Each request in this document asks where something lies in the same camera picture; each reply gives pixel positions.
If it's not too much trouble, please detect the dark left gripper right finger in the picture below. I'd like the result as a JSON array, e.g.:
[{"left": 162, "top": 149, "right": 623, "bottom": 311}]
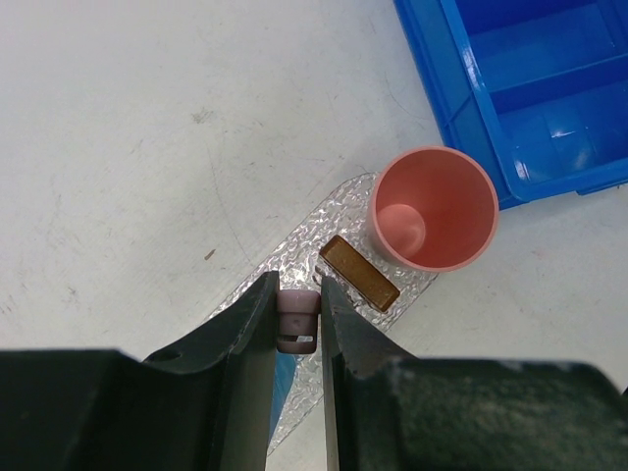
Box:
[{"left": 321, "top": 278, "right": 627, "bottom": 470}]

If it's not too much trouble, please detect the blue plastic compartment bin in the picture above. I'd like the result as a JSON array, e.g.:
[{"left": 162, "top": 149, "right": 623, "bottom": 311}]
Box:
[{"left": 395, "top": 1, "right": 627, "bottom": 209}]

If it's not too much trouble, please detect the clear acrylic toothbrush holder rack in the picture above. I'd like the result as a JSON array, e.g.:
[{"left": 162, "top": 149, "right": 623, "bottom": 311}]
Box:
[{"left": 317, "top": 235, "right": 400, "bottom": 313}]

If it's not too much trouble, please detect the pink toothbrush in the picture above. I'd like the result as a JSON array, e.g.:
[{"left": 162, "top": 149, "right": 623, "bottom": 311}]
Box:
[{"left": 277, "top": 289, "right": 321, "bottom": 355}]

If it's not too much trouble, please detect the pink plastic cup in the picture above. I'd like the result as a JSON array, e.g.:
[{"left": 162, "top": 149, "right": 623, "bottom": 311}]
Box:
[{"left": 366, "top": 146, "right": 499, "bottom": 273}]

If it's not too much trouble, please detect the blue toothpaste tube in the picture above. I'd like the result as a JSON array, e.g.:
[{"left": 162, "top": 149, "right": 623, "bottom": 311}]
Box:
[{"left": 270, "top": 352, "right": 296, "bottom": 435}]

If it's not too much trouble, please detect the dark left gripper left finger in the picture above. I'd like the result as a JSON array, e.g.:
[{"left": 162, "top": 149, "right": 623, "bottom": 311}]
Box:
[{"left": 1, "top": 272, "right": 279, "bottom": 470}]

